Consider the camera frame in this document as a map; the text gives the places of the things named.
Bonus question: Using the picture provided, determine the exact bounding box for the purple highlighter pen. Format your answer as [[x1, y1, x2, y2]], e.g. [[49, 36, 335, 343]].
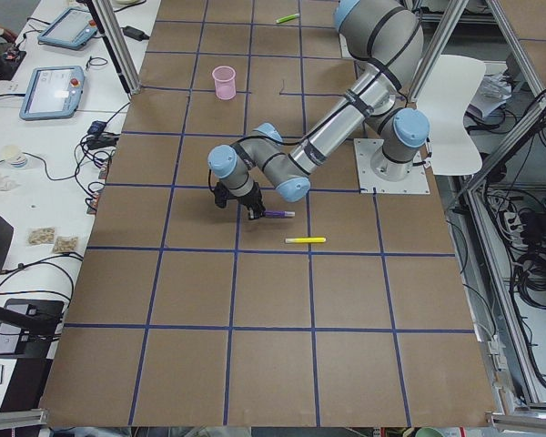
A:
[[264, 210, 295, 219]]

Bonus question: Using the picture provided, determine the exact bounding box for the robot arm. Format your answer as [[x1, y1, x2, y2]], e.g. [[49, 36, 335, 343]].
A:
[[207, 1, 430, 219]]

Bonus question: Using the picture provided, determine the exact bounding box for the white plastic chair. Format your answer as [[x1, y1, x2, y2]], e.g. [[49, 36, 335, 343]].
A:
[[416, 55, 486, 176]]

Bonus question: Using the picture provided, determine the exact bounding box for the far teach pendant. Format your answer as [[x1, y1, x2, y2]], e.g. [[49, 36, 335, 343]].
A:
[[37, 7, 97, 50]]

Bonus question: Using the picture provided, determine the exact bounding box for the near teach pendant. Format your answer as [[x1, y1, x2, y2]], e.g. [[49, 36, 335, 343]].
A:
[[19, 66, 85, 121]]

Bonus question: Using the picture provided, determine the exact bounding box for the black camera stand base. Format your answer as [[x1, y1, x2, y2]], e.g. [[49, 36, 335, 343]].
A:
[[0, 299, 64, 359]]

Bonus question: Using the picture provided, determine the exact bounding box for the aluminium frame post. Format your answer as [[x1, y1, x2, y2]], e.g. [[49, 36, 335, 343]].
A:
[[86, 0, 141, 96]]

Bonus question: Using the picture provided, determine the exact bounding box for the blue plaid pouch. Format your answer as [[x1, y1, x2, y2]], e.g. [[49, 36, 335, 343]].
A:
[[87, 120, 106, 136]]

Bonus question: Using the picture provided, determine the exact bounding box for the green highlighter pen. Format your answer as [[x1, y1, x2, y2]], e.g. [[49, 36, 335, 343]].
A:
[[275, 13, 300, 25]]

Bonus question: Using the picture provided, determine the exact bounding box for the pink mesh cup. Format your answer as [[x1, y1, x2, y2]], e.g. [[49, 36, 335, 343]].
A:
[[212, 66, 236, 100]]

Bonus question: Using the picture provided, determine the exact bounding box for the teach pendant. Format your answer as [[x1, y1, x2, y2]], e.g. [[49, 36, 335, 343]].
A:
[[37, 7, 97, 50], [19, 66, 85, 121]]

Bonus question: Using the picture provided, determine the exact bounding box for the yellow highlighter pen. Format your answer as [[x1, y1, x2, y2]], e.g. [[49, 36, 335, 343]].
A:
[[284, 237, 327, 244]]

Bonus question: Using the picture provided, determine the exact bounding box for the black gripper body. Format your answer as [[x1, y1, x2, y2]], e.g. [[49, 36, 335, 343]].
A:
[[238, 182, 264, 218]]

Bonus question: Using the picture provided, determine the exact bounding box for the black power adapter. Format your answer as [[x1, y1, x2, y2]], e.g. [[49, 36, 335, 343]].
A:
[[122, 25, 149, 41]]

